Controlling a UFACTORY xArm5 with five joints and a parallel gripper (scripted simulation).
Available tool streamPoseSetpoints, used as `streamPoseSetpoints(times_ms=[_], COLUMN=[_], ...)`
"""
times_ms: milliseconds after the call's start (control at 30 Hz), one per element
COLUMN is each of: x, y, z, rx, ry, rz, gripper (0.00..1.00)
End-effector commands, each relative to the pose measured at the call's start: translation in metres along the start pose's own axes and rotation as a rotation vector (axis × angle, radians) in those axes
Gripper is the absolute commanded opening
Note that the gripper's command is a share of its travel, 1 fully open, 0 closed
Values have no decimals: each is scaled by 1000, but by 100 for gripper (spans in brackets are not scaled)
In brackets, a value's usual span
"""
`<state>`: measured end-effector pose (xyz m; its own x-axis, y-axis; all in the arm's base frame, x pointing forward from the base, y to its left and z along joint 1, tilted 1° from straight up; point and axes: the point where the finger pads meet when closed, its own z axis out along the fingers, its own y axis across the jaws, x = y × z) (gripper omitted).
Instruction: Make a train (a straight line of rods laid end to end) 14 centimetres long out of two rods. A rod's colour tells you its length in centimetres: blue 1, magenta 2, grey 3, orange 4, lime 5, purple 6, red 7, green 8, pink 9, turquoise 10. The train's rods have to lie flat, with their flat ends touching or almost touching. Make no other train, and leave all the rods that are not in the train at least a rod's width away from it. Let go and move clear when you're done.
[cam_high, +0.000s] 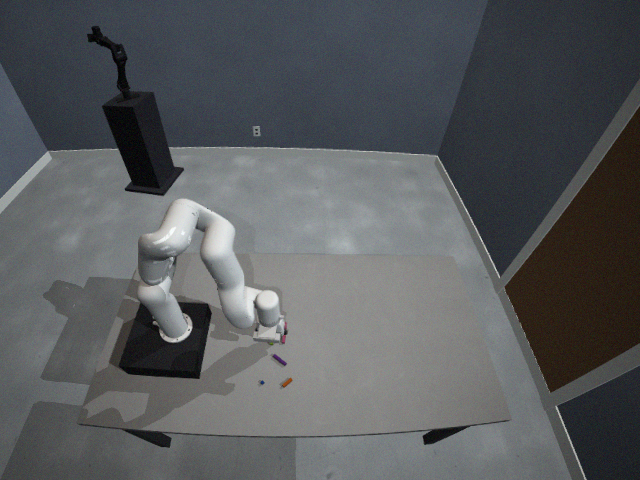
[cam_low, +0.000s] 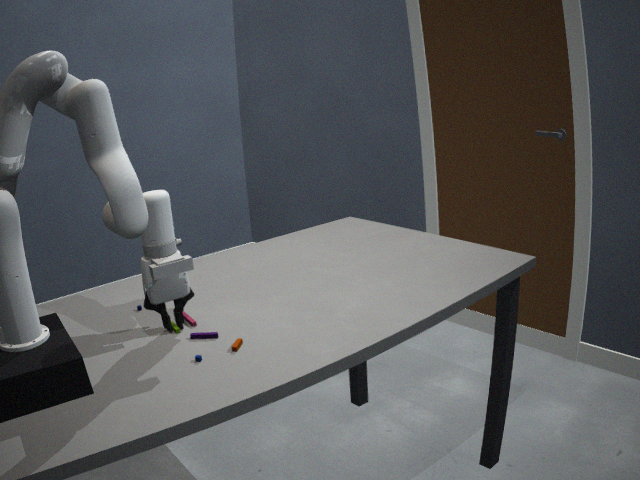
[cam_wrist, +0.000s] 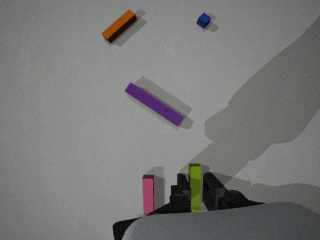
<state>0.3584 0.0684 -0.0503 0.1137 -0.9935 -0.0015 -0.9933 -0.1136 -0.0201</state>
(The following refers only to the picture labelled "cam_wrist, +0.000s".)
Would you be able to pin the orange rod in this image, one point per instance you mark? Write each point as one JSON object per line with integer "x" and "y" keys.
{"x": 119, "y": 26}

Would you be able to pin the pink rod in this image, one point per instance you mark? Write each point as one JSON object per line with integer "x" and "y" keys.
{"x": 148, "y": 194}

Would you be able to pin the lime green rod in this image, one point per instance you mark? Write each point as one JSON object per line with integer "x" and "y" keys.
{"x": 194, "y": 182}

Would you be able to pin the purple rod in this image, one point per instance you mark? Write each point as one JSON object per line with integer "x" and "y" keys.
{"x": 154, "y": 104}

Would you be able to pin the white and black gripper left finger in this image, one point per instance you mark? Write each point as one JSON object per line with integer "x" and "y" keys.
{"x": 178, "y": 204}

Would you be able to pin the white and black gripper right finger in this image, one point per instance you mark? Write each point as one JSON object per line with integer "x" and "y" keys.
{"x": 217, "y": 197}

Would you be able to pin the small blue cube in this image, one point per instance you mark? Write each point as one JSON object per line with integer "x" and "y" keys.
{"x": 203, "y": 20}

